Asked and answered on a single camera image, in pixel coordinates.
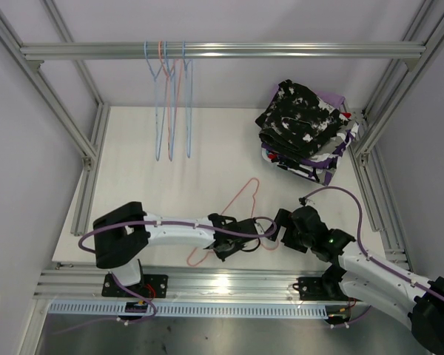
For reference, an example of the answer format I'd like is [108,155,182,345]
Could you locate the aluminium frame structure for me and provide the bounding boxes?
[0,0,444,355]

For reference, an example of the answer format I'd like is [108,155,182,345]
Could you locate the light blue wire hanger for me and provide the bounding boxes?
[144,41,166,161]

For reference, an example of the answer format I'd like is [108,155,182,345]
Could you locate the blue hanger with patterned trousers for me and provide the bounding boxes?
[182,41,194,158]

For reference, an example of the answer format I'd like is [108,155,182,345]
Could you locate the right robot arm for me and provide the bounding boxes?
[275,206,444,354]

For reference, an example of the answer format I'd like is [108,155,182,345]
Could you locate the pink wire hanger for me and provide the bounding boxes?
[158,41,184,161]
[186,177,278,267]

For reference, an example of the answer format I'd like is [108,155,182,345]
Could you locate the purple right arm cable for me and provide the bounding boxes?
[297,186,444,328]

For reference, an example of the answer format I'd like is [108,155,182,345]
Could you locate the red trousers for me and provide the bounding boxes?
[261,112,358,169]

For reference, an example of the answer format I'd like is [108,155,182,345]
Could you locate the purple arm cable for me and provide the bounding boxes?
[77,215,276,326]
[297,186,444,328]

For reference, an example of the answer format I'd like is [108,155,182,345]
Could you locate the white slotted cable duct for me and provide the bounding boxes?
[48,300,328,320]

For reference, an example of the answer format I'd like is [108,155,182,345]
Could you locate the lilac purple trousers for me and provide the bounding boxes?
[269,81,345,109]

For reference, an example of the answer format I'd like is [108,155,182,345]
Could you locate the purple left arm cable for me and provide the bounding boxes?
[77,215,276,326]

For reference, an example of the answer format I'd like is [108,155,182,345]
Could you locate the grey purple patterned trousers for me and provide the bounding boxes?
[261,112,359,186]

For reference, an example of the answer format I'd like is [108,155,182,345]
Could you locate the blue hanger with lilac trousers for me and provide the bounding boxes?
[164,41,178,161]

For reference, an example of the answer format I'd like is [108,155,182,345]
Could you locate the black white patterned trousers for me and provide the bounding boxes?
[255,80,350,160]

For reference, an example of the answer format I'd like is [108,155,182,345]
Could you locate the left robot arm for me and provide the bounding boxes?
[93,201,260,297]

